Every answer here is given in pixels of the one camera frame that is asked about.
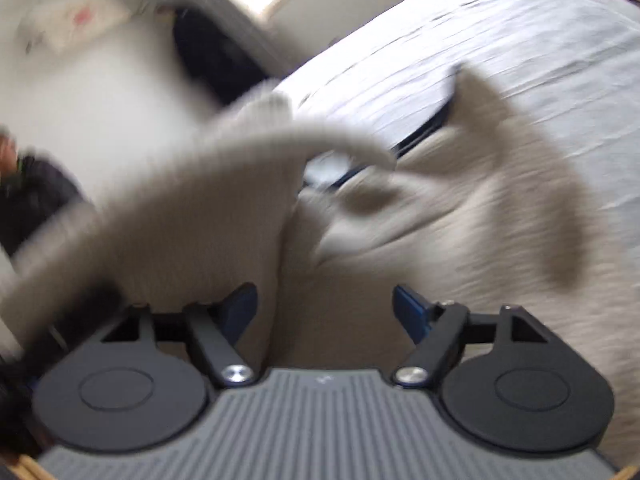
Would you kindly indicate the cream fleece zip jacket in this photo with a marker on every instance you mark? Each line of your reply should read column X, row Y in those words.
column 450, row 240

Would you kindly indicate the dark hanging clothes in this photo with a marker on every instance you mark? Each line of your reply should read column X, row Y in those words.
column 215, row 60

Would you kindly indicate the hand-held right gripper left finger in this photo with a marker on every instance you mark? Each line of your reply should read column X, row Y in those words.
column 240, row 305

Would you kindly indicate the bed with grey sheet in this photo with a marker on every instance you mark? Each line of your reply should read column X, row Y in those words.
column 450, row 35

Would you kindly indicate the white cloth with red print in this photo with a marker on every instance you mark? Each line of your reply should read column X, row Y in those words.
column 70, row 15

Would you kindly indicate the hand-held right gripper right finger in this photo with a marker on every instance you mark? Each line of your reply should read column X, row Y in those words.
column 412, row 312

